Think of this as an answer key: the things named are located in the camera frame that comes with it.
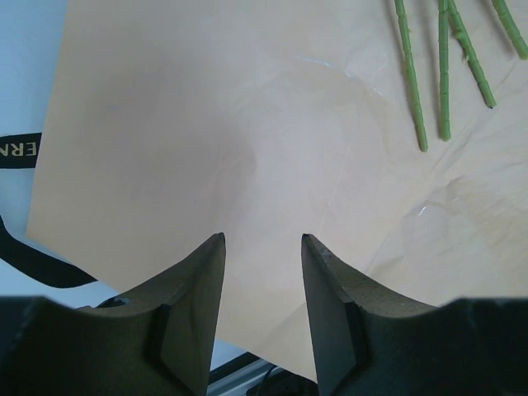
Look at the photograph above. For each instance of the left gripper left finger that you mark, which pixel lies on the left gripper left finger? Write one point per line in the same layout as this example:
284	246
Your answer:
155	339

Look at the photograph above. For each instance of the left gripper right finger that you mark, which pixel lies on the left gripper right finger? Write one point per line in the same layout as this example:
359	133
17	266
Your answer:
370	340

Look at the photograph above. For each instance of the green and peach wrapping paper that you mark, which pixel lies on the green and peach wrapping paper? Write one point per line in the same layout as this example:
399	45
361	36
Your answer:
170	121

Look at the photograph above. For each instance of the pink artificial flower stem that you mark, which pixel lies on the pink artificial flower stem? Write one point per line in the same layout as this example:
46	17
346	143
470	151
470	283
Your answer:
410	72
462	35
511	28

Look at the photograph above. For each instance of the black gold-lettered ribbon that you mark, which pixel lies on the black gold-lettered ribbon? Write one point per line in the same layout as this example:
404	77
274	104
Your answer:
20	151

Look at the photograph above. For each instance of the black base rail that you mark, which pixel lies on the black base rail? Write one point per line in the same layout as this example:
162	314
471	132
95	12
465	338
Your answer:
248	374

